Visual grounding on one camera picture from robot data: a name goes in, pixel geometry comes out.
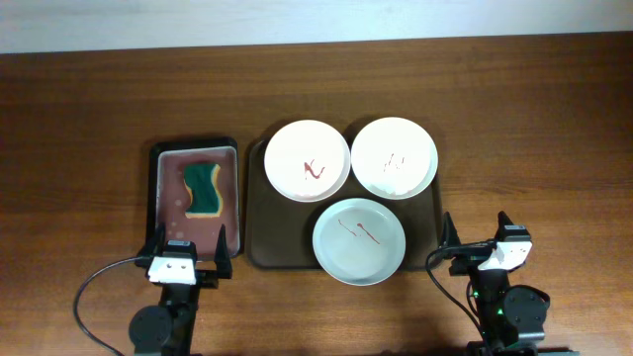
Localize metal pan with reddish water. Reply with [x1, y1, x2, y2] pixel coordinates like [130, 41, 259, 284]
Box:
[155, 145, 241, 261]

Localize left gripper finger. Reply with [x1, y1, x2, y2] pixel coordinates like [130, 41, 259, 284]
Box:
[142, 222, 165, 257]
[214, 224, 232, 278]

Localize white plate with red squiggle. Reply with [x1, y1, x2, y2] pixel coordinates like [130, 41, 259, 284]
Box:
[264, 120, 351, 203]

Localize large brown serving tray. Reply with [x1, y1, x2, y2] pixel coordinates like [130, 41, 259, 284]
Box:
[243, 139, 443, 271]

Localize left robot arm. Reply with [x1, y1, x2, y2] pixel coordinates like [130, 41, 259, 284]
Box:
[129, 223, 232, 356]

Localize small black tray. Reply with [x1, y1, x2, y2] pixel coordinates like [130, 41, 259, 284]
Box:
[145, 136, 239, 254]

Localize green and yellow sponge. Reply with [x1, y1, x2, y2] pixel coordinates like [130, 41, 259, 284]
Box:
[183, 162, 224, 219]

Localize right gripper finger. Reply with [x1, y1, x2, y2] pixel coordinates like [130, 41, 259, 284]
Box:
[441, 212, 461, 247]
[497, 211, 514, 232]

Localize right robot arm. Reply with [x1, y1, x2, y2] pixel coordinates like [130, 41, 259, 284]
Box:
[427, 212, 576, 355]

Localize white plate with faint stains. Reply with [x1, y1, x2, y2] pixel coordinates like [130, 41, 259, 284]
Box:
[351, 117, 439, 200]

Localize pale grey plate red streaks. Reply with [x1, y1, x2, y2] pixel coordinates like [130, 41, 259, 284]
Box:
[312, 198, 407, 286]

